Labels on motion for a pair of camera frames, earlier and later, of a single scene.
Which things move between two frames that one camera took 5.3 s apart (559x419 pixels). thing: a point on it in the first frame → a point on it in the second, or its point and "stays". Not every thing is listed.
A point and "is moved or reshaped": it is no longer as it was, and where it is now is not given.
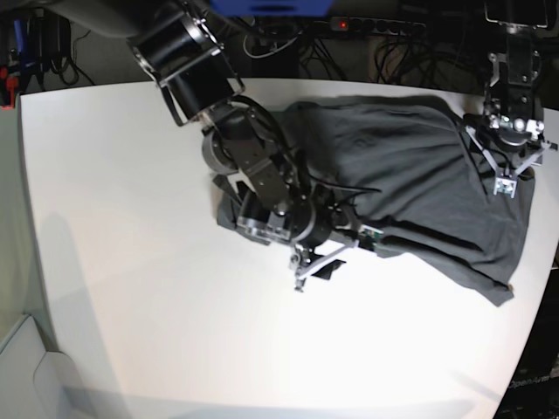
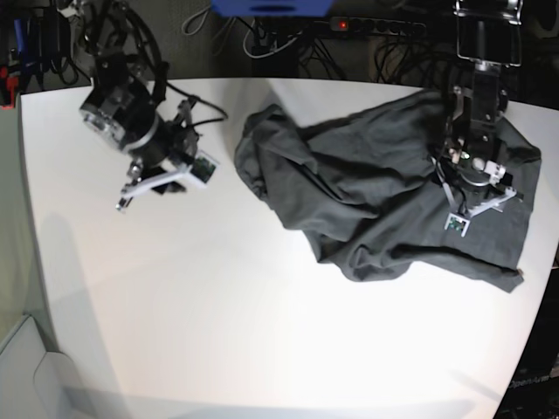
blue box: [272, 8] stays
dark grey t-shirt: [400, 175] is moved or reshaped
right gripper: [510, 143] → [471, 188]
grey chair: [36, 383] stays
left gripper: [334, 215] → [170, 144]
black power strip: [377, 25] stays
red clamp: [12, 83] stays
